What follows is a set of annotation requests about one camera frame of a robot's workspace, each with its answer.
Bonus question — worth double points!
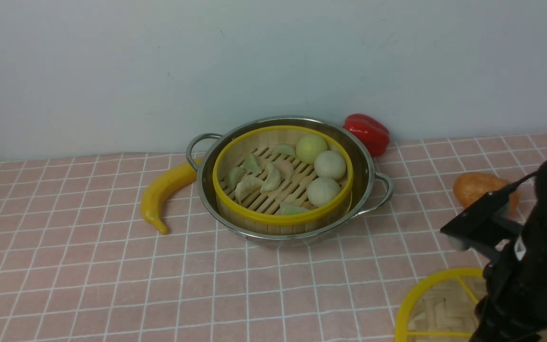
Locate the pale green dumpling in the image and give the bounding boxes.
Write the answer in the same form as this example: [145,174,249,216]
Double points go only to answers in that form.
[260,162,282,193]

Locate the stainless steel pot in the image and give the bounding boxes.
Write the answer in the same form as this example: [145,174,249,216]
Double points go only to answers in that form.
[185,115,394,247]

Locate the pink checkered tablecloth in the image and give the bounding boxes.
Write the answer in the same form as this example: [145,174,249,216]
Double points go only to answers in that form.
[0,133,547,342]

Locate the yellow banana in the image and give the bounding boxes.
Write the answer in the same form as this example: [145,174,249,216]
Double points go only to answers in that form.
[140,162,197,235]

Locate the small green dumpling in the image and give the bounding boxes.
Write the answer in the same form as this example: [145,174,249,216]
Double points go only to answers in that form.
[224,166,245,191]

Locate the pale round bun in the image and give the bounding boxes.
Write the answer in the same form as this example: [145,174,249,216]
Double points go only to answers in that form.
[307,177,341,208]

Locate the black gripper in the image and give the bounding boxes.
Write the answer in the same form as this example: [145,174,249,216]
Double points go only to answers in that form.
[468,228,547,342]

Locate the yellowish round bun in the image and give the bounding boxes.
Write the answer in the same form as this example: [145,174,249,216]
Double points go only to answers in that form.
[295,134,329,164]

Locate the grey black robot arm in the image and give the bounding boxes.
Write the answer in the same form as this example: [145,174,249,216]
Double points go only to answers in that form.
[470,160,547,342]

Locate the red bell pepper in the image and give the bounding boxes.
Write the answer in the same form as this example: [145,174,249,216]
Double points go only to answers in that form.
[343,114,391,157]

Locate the black cable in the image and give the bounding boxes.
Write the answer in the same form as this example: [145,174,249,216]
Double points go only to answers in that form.
[501,171,540,194]

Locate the yellow bamboo steamer basket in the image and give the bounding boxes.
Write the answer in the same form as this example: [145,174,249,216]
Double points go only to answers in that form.
[211,125,354,235]

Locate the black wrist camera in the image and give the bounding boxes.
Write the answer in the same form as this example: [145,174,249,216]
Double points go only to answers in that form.
[440,189,523,263]

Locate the light green dumpling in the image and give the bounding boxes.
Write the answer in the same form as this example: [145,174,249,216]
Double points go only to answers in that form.
[241,153,263,176]

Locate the orange potato-like food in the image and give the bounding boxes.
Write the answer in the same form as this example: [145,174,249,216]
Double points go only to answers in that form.
[453,172,510,209]

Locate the white round bun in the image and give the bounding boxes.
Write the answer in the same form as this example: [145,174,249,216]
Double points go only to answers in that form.
[313,150,347,181]

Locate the yellow woven steamer lid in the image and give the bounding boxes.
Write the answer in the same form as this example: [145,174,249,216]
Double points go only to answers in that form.
[395,268,547,342]

